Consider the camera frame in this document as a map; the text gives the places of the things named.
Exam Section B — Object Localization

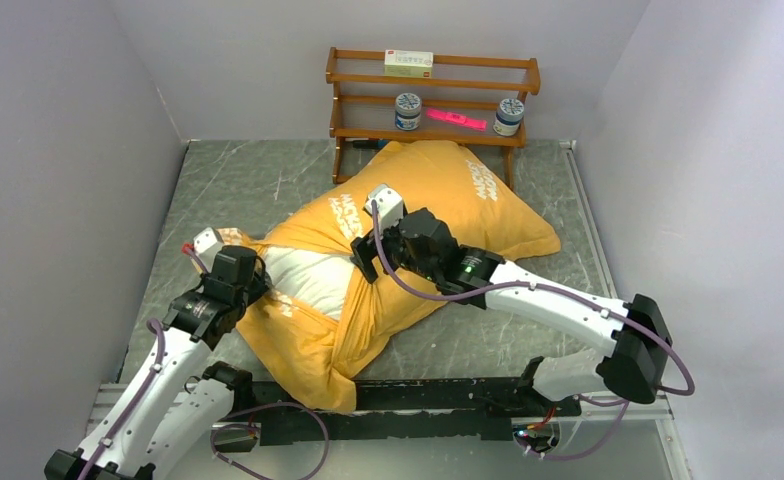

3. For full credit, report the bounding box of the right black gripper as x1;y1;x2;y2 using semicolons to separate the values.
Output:
351;214;441;282

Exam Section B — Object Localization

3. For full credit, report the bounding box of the white pillow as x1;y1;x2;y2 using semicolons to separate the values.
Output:
262;246;354;322

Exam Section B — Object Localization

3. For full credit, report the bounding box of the orange Mickey Mouse pillowcase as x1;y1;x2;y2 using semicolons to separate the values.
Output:
220;141;561;412

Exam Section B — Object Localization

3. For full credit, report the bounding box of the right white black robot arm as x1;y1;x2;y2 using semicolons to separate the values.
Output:
352;201;673;415

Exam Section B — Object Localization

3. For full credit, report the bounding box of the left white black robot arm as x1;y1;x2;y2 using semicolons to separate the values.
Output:
44;245;270;479

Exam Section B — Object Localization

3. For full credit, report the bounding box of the black blue marker pen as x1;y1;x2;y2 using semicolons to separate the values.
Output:
350;138;389;151

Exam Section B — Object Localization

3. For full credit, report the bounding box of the left blue white jar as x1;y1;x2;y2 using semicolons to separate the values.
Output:
394;92;423;131

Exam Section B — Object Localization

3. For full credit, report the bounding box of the blue white jar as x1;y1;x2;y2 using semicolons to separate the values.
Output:
394;92;423;131
493;98;525;137

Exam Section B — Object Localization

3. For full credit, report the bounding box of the pink plastic strip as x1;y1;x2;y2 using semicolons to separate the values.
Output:
426;108;488;132

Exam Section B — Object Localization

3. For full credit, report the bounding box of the wooden three-tier shelf rack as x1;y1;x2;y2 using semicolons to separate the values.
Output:
325;47;542;187

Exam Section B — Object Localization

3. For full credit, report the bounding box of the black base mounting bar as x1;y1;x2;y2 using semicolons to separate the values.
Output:
228;377;581;446

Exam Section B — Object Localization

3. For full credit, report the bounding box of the white green cardboard box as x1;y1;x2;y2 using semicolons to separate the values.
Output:
383;49;434;78

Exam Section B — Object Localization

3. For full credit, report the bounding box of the right blue white jar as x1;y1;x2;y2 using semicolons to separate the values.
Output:
493;98;525;137

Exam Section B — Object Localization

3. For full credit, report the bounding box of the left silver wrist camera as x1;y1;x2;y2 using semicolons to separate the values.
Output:
181;227;226;263

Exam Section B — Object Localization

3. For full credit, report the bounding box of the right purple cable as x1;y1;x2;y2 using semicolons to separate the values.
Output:
369;198;697;463

